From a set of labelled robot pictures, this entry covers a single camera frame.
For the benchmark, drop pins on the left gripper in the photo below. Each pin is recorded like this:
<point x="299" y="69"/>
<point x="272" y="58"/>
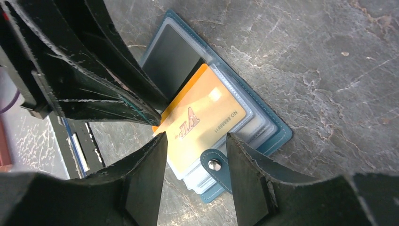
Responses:
<point x="55" y="72"/>

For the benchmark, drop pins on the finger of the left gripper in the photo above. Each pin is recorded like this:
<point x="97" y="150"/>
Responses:
<point x="91" y="22"/>

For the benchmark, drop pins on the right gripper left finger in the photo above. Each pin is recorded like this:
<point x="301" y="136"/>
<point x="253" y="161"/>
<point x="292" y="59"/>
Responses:
<point x="126" y="193"/>

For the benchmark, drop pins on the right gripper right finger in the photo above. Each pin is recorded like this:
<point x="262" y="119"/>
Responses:
<point x="266" y="193"/>

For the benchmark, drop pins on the orange VIP card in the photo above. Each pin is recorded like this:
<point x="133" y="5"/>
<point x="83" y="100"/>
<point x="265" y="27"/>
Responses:
<point x="201" y="113"/>

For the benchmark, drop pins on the blue card holder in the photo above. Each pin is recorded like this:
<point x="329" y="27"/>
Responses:
<point x="262" y="129"/>

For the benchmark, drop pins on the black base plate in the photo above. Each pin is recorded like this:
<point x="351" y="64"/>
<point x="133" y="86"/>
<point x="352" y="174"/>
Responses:
<point x="78" y="147"/>

